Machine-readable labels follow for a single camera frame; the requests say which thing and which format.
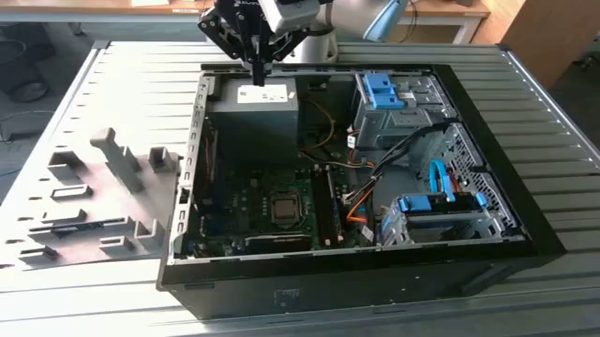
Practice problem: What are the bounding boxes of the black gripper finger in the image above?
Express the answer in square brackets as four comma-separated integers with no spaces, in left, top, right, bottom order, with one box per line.
[196,8,262,87]
[260,30,310,87]

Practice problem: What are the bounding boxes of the black RAM slot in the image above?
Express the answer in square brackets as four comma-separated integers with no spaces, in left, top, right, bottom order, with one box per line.
[311,170,335,246]

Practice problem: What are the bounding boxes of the grey power supply unit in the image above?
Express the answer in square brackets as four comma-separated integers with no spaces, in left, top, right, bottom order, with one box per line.
[207,77,301,169]

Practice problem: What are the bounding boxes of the blue plastic drive carrier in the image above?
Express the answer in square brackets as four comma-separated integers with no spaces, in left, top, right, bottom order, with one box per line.
[363,73,403,110]

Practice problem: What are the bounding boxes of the wooden desk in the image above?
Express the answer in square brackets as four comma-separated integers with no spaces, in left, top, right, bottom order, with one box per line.
[0,0,492,45]

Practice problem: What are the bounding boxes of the black wheeled bin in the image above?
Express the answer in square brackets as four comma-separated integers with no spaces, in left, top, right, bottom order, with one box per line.
[0,22,57,103]

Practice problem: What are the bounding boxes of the silver CPU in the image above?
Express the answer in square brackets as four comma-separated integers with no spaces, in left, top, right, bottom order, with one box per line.
[271,199,294,218]

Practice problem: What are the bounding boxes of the green motherboard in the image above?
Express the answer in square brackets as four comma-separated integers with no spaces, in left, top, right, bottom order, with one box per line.
[194,168,375,257]

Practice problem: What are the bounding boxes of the CPU socket with cover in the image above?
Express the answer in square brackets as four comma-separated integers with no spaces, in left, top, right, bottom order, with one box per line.
[263,190,305,230]

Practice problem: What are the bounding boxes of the blue disk carrier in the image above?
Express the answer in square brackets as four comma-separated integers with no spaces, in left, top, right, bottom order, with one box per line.
[397,194,489,215]

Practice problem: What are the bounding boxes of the grey parts rack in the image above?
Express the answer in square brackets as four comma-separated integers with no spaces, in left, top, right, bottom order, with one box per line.
[0,126,184,271]

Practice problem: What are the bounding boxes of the black expansion card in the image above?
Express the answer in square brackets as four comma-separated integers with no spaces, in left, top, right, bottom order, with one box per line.
[243,234,313,254]

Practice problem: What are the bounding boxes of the black disk drive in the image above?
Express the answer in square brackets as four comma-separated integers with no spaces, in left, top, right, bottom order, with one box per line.
[429,194,478,213]

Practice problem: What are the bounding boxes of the wooden cabinet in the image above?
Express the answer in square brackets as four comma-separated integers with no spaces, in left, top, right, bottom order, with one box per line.
[470,0,600,91]

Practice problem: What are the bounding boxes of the grey metal disk bay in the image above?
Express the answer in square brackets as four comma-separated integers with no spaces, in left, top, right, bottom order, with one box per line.
[377,192,526,246]

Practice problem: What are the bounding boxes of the black chair base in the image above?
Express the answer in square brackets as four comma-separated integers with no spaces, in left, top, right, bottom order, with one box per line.
[572,41,600,73]

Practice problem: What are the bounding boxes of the black PC case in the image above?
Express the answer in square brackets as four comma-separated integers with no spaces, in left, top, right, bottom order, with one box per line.
[155,62,568,321]

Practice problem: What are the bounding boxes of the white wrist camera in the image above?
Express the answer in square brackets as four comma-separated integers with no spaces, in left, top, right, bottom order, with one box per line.
[259,0,321,35]

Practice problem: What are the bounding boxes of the thin yellow wire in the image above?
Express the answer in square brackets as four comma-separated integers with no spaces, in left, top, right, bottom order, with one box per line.
[299,100,337,152]

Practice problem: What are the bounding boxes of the black wire bundle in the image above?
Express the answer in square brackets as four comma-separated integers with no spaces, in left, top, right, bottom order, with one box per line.
[343,122,450,206]

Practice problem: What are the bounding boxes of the blue SATA wire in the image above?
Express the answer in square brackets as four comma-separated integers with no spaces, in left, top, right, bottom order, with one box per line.
[429,159,458,203]

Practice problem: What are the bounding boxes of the orange wire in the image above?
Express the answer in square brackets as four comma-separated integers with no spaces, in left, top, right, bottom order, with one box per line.
[345,189,375,224]

